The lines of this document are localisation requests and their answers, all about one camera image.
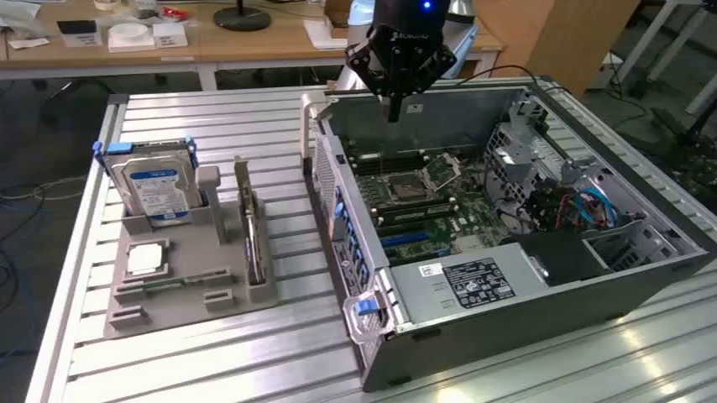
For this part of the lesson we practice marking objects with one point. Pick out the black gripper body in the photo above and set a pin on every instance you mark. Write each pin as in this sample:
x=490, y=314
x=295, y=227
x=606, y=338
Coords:
x=409, y=25

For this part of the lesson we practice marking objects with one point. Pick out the graphics card with metal bracket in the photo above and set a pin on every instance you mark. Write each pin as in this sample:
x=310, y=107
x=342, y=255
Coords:
x=255, y=239

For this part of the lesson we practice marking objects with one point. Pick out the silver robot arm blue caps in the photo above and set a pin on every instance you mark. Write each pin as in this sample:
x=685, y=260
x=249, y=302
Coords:
x=358, y=17

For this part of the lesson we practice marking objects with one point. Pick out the white paper stack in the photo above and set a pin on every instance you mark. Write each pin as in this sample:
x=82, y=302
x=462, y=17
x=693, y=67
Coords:
x=325, y=35

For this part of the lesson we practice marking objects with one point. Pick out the wooden desk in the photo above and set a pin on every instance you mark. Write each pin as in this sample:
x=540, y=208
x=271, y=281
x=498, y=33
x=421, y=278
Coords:
x=253, y=42

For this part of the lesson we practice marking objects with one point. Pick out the wooden cabinet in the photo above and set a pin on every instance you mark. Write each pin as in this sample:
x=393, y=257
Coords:
x=560, y=42

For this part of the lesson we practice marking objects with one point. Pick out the black round lamp base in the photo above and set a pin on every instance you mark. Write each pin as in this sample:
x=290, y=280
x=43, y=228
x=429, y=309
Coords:
x=241, y=19

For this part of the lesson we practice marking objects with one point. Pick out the perforated metal disk bay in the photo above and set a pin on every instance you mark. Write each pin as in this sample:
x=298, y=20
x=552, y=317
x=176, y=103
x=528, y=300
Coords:
x=516, y=155

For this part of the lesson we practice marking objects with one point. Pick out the labelled RAM stick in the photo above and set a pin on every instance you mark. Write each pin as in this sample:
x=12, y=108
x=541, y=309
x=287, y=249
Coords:
x=414, y=211

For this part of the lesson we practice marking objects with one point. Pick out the plain white box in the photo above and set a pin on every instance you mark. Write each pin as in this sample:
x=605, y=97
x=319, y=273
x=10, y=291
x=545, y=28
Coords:
x=168, y=37

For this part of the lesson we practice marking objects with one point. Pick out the red packet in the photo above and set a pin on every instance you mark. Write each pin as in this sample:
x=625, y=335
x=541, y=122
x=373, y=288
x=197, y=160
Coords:
x=174, y=12

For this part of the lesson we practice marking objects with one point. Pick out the green motherboard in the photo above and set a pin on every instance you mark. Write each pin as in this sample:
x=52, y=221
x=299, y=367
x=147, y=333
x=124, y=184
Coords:
x=465, y=222

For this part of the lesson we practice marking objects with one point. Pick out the white round dish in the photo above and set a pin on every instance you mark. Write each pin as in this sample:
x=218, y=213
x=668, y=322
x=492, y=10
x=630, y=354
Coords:
x=130, y=35

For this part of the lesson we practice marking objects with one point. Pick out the silver chipset heatsink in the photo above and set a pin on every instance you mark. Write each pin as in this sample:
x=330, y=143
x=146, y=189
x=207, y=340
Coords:
x=472, y=244

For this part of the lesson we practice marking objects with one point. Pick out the hard disk in blue caddy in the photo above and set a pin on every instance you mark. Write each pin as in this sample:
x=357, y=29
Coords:
x=156, y=189

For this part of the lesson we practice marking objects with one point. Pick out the tape roll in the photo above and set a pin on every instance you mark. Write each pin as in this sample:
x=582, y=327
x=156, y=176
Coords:
x=104, y=4

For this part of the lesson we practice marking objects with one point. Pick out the black plastic shroud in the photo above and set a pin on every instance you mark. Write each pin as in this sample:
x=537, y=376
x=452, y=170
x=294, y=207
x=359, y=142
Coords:
x=560, y=256

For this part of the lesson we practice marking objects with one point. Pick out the white box with black lid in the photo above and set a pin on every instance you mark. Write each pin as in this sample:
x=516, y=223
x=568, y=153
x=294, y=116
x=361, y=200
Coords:
x=78, y=33

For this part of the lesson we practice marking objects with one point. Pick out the black office chair base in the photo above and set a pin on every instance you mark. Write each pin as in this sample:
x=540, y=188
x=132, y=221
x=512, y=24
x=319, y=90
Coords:
x=67, y=90

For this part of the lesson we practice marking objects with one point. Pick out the grey power supply with label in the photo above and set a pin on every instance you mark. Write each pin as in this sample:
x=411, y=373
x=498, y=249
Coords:
x=414, y=294

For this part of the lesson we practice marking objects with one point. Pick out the grey parts rack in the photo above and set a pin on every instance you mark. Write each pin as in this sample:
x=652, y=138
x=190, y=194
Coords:
x=190, y=252

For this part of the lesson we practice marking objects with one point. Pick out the blue case latch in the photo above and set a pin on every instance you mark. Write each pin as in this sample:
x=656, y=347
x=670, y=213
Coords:
x=365, y=305

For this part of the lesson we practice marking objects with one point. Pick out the white paper card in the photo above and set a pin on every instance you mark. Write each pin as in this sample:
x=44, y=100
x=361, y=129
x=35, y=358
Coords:
x=28, y=43

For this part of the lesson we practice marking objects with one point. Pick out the silver CPU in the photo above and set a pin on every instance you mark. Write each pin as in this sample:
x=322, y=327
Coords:
x=144, y=260

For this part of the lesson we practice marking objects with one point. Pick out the green RAM stick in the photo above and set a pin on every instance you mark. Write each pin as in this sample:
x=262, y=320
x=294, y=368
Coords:
x=164, y=284

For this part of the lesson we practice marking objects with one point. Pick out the open dark PC case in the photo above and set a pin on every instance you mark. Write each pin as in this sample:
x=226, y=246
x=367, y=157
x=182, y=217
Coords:
x=504, y=336

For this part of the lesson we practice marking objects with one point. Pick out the CPU socket with metal frame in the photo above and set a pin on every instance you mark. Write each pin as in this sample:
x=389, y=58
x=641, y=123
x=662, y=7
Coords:
x=445, y=172

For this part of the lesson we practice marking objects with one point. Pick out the white desk frame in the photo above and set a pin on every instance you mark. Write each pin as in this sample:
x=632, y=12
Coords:
x=669, y=38

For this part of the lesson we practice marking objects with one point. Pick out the grey drive bracket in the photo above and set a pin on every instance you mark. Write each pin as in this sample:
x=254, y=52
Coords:
x=644, y=239

